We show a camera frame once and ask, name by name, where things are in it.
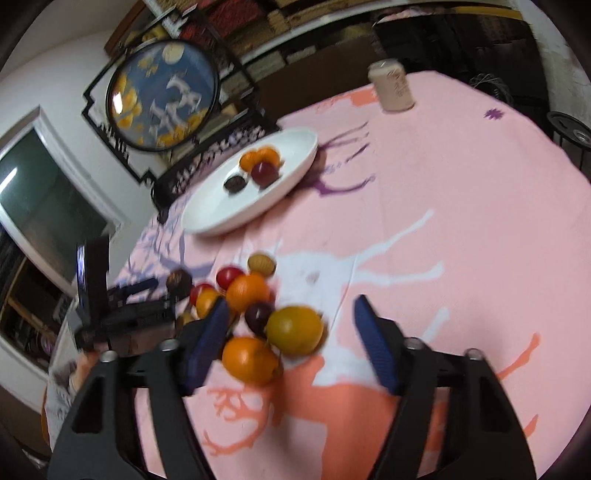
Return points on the black round stool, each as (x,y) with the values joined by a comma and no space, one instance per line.
(572,134)

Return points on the orange wooden object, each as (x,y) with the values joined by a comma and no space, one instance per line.
(45,424)

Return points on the round deer embroidery screen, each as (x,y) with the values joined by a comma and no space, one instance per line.
(157,97)

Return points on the yellow green orange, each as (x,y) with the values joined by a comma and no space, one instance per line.
(294,330)

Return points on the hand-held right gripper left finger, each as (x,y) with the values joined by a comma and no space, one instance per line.
(210,332)

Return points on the dark red cherry with stem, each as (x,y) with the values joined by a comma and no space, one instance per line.
(257,317)

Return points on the white oval plate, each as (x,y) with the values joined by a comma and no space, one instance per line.
(221,212)

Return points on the white framed window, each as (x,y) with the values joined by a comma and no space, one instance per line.
(41,194)

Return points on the small red yellow tomato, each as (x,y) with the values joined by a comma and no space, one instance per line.
(199,290)

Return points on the person's left hand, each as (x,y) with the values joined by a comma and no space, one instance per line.
(85,369)

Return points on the brown wooden board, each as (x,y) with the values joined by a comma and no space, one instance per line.
(332,69)

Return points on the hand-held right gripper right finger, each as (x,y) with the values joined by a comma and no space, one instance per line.
(376,341)

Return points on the pink deer print tablecloth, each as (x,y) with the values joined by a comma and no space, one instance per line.
(461,207)

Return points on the white knit sleeved left forearm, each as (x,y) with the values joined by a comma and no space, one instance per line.
(62,392)

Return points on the beige drink can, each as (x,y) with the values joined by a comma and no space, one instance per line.
(391,85)

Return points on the red patterned box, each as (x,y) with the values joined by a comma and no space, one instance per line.
(217,18)

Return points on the small orange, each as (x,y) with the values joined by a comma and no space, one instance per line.
(207,303)

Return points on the dark wooden shelf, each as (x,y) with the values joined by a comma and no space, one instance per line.
(27,300)

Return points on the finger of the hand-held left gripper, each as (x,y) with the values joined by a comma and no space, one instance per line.
(152,311)
(136,287)

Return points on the red cherry tomato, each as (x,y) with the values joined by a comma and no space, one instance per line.
(229,276)

